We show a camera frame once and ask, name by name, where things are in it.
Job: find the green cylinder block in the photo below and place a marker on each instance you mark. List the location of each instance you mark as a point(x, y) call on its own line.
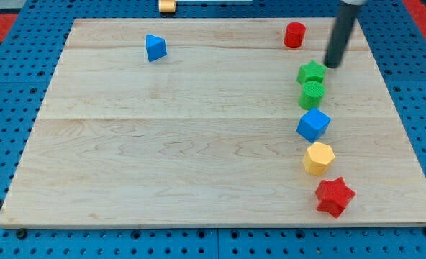
point(312, 95)

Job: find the yellow hexagon block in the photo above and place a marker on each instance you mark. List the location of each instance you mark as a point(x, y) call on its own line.
point(318, 158)

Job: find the green star block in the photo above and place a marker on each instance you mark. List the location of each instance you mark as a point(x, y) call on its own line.
point(311, 71)

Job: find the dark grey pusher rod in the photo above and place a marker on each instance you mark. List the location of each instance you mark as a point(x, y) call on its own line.
point(341, 31)

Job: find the blue cube block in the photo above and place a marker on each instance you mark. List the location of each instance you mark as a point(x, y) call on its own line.
point(313, 124)

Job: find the red cylinder block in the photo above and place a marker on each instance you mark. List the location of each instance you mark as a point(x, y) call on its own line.
point(294, 34)

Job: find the wooden board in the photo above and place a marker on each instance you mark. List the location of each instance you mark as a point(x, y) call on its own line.
point(206, 136)

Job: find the blue triangle block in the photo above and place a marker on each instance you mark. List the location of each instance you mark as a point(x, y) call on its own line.
point(155, 47)

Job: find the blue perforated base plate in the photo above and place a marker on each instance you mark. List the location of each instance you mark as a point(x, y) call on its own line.
point(28, 57)

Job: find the red star block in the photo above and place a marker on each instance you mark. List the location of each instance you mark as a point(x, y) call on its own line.
point(333, 196)

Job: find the yellow block at top edge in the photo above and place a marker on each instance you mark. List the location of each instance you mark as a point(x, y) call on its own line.
point(167, 6)

